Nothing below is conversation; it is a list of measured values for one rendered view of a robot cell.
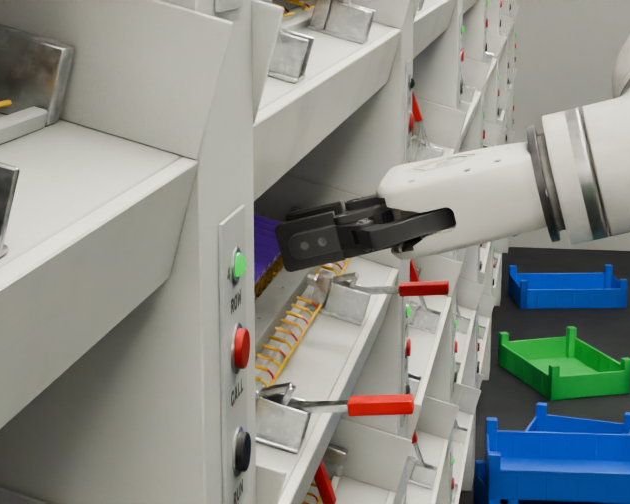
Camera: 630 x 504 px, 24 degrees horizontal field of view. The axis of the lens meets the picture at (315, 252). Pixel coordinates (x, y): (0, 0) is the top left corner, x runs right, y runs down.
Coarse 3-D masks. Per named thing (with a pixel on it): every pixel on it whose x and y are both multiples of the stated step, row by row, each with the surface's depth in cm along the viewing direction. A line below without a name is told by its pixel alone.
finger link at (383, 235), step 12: (408, 216) 90; (420, 216) 89; (432, 216) 89; (444, 216) 89; (372, 228) 89; (384, 228) 88; (396, 228) 88; (408, 228) 89; (420, 228) 89; (432, 228) 89; (360, 240) 90; (372, 240) 88; (384, 240) 88; (396, 240) 89
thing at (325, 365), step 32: (288, 192) 123; (320, 192) 123; (384, 256) 123; (320, 320) 103; (288, 352) 95; (320, 352) 96; (352, 352) 98; (320, 384) 90; (352, 384) 102; (320, 416) 85; (256, 448) 78; (320, 448) 85; (256, 480) 64; (288, 480) 75
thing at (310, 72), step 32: (256, 0) 59; (288, 0) 105; (320, 0) 101; (352, 0) 119; (384, 0) 118; (256, 32) 60; (288, 32) 76; (320, 32) 100; (352, 32) 101; (384, 32) 113; (256, 64) 60; (288, 64) 75; (320, 64) 85; (352, 64) 90; (384, 64) 112; (256, 96) 60; (288, 96) 70; (320, 96) 79; (352, 96) 96; (256, 128) 61; (288, 128) 71; (320, 128) 84; (256, 160) 64; (288, 160) 74; (256, 192) 67
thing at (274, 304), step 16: (288, 272) 104; (304, 272) 105; (336, 272) 113; (272, 288) 99; (288, 288) 100; (304, 288) 106; (256, 304) 95; (272, 304) 96; (288, 304) 99; (320, 304) 104; (256, 320) 91; (272, 320) 92; (304, 320) 99; (256, 336) 88; (272, 336) 93; (256, 352) 89; (256, 368) 87; (272, 384) 86
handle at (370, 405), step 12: (288, 396) 79; (360, 396) 79; (372, 396) 79; (384, 396) 79; (396, 396) 79; (408, 396) 79; (300, 408) 79; (312, 408) 79; (324, 408) 79; (336, 408) 79; (348, 408) 79; (360, 408) 78; (372, 408) 78; (384, 408) 78; (396, 408) 78; (408, 408) 78
